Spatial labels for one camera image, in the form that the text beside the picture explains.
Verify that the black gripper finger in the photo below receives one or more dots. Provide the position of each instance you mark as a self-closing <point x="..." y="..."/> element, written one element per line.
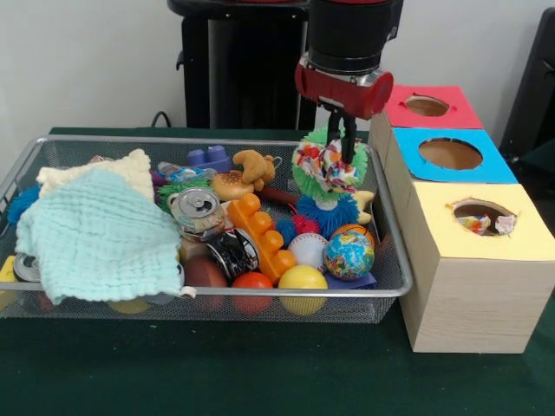
<point x="350" y="143"/>
<point x="334" y="128"/>

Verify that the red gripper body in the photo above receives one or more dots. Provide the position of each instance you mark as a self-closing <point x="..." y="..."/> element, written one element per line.
<point x="342" y="95"/>

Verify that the small colourful spotted cloth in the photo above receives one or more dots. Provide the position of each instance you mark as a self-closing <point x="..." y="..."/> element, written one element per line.
<point x="323" y="160"/>

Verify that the green spiky ball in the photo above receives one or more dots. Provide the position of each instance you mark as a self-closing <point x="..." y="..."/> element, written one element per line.
<point x="312" y="186"/>

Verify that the cream waffle cloth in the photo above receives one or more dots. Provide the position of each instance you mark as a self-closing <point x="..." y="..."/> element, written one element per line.
<point x="126" y="167"/>

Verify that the mint green waffle cloth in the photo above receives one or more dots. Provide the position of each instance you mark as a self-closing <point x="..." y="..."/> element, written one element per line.
<point x="99" y="234"/>

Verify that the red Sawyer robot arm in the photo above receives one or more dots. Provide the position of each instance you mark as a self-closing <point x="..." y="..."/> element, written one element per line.
<point x="347" y="34"/>

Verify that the wooden box with three holes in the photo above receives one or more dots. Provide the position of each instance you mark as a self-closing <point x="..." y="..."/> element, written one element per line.
<point x="468" y="312"/>

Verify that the blue spiky toy yellow horns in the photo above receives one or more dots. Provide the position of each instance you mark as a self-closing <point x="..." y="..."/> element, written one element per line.
<point x="325" y="212"/>

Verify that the brown plush toy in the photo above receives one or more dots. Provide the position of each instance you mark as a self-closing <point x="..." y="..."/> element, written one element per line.
<point x="256" y="167"/>

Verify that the globe print ball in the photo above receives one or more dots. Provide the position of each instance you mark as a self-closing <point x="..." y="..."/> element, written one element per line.
<point x="349" y="255"/>

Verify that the white baseball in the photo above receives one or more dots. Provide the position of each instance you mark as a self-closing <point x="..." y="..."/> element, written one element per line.
<point x="308" y="250"/>

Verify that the orange plastic brick block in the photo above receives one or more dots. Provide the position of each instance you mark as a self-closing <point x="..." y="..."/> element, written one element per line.
<point x="260" y="234"/>

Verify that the yellow ball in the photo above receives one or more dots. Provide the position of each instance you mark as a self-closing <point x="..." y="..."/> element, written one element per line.
<point x="302" y="279"/>

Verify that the green label drink can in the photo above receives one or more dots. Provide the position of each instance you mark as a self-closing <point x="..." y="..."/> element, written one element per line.
<point x="199" y="210"/>

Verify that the crushed black drink can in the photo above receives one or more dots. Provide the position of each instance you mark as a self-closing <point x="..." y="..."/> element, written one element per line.
<point x="234" y="255"/>

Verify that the black upright panel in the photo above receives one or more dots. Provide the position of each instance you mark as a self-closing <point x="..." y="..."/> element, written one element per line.
<point x="533" y="86"/>

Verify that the dark green tablecloth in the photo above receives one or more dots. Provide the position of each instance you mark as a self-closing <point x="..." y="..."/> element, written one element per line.
<point x="217" y="368"/>

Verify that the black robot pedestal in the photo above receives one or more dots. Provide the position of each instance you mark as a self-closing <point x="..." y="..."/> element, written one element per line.
<point x="243" y="65"/>

